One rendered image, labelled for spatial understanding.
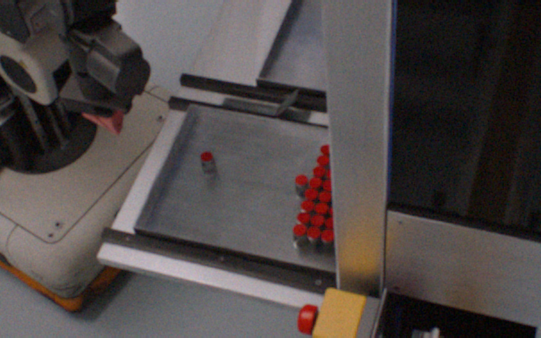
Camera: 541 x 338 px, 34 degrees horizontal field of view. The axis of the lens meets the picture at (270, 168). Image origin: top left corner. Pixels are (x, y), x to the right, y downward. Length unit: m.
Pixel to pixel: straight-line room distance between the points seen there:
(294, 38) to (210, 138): 0.27
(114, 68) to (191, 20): 1.93
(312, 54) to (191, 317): 0.96
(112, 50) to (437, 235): 0.45
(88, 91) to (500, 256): 0.57
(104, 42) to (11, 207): 1.25
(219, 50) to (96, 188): 0.73
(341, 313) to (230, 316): 1.20
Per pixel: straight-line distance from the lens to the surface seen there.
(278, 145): 1.49
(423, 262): 1.09
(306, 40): 1.65
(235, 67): 1.62
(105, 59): 1.11
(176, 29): 3.00
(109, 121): 1.23
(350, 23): 0.80
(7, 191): 2.34
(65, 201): 2.27
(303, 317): 1.16
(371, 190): 0.99
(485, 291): 1.12
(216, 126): 1.53
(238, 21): 1.70
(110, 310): 2.40
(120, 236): 1.41
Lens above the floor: 2.04
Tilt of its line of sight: 53 degrees down
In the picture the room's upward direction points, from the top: 8 degrees counter-clockwise
